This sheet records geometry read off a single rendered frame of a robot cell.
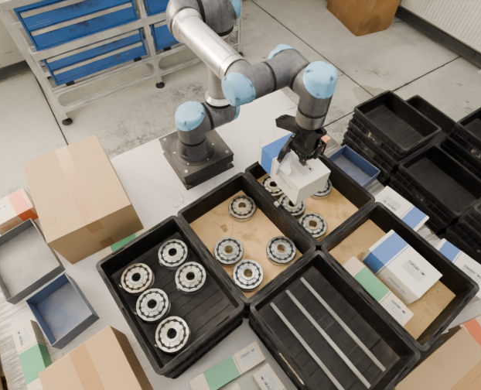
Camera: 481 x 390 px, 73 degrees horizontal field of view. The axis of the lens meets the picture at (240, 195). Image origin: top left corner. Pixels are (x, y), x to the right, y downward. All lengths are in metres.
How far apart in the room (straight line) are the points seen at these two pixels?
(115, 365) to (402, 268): 0.92
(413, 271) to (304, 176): 0.47
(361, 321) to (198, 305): 0.52
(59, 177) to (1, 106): 2.11
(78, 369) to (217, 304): 0.43
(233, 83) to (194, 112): 0.56
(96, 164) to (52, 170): 0.16
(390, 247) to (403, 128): 1.16
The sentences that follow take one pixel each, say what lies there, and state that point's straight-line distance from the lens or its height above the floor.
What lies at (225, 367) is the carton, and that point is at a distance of 1.16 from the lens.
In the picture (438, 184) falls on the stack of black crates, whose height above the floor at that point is 0.38.
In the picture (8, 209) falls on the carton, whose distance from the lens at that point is 1.61.
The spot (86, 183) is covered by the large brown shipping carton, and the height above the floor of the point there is 0.90.
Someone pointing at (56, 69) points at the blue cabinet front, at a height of 0.44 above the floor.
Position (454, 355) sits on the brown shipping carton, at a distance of 1.23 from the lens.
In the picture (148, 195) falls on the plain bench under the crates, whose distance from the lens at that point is 1.49.
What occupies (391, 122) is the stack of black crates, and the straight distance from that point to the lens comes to 2.22.
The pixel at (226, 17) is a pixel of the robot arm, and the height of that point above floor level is 1.37.
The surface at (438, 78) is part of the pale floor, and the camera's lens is 3.62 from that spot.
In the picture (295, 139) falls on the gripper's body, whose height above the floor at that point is 1.24.
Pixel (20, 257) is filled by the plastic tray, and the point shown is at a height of 0.70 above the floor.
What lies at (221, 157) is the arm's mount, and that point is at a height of 0.80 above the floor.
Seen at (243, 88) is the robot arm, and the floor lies 1.43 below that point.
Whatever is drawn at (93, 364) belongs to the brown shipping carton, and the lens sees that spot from 1.14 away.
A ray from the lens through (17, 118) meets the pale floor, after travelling 3.29.
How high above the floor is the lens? 1.91
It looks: 57 degrees down
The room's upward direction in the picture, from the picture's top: straight up
